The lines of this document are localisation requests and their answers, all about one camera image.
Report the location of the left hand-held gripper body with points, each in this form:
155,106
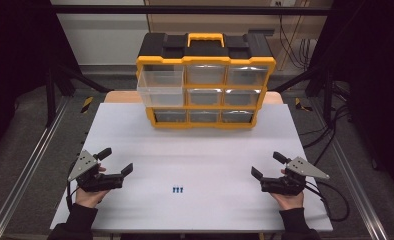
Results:
85,166

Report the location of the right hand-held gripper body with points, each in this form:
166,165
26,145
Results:
286,185

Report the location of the small blue connector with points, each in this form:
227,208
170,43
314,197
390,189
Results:
177,190
181,190

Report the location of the clear plastic drawer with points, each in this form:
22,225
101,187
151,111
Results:
160,90

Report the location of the yellow and black organizer cabinet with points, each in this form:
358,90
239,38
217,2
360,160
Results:
205,53

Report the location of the person's right hand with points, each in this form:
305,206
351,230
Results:
290,201

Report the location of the person's left hand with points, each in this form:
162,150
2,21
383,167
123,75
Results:
88,198

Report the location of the yellow black hazard tape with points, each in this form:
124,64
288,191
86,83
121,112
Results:
87,104
301,105

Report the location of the wooden table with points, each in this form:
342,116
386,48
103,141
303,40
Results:
121,96

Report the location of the group of clear drawers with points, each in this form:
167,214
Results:
205,74

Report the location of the black curtain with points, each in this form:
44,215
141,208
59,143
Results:
15,50
375,66

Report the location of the aluminium frame rail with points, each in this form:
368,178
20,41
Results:
25,166
351,173

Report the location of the black diagonal frame strut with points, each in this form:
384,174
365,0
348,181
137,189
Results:
81,78
295,80

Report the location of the black horizontal frame bar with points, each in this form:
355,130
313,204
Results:
118,10

